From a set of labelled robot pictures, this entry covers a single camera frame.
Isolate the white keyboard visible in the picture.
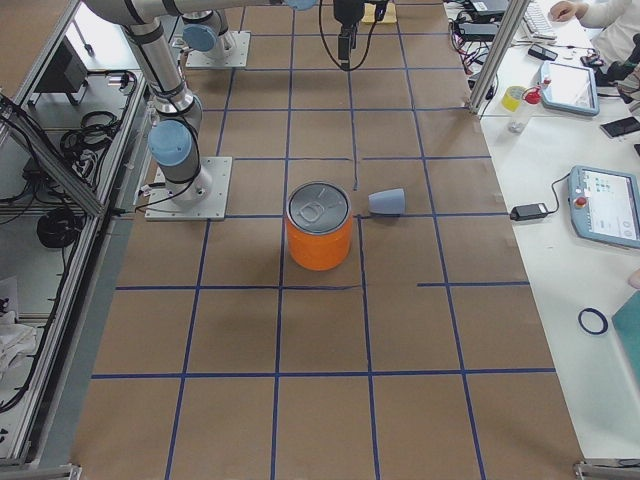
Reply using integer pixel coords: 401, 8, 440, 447
522, 1, 557, 44

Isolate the orange tin can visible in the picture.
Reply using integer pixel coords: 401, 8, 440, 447
286, 181, 353, 271

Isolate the person hand at desk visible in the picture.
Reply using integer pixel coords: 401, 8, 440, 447
549, 0, 589, 22

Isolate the black smartphone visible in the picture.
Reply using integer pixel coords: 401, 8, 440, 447
600, 116, 640, 138

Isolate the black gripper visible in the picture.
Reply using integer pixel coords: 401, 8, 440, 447
333, 0, 365, 25

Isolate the black power adapter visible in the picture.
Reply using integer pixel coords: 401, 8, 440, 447
509, 203, 549, 221

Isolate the crumpled white cloth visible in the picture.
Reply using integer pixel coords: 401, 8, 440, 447
1, 311, 37, 366

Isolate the blue tape ring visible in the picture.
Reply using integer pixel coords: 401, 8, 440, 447
578, 308, 609, 337

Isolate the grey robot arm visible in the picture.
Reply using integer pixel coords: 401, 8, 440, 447
86, 1, 248, 221
181, 1, 365, 63

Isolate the aluminium frame post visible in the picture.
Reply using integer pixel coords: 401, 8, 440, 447
467, 0, 529, 114

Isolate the yellow tape roll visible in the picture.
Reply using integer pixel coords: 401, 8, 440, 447
501, 85, 526, 112

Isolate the teal board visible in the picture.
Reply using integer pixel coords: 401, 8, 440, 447
612, 291, 640, 377

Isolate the near blue teach pendant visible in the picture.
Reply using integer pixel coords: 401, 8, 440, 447
568, 165, 639, 249

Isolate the light blue plastic cup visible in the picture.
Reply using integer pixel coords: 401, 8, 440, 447
368, 188, 406, 215

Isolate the far blue teach pendant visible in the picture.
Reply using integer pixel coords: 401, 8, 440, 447
539, 61, 600, 117

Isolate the red capped squeeze bottle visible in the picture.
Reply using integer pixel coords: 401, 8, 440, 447
507, 86, 542, 134

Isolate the blue teach pendant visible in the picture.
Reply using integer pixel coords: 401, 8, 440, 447
539, 61, 600, 117
568, 165, 639, 249

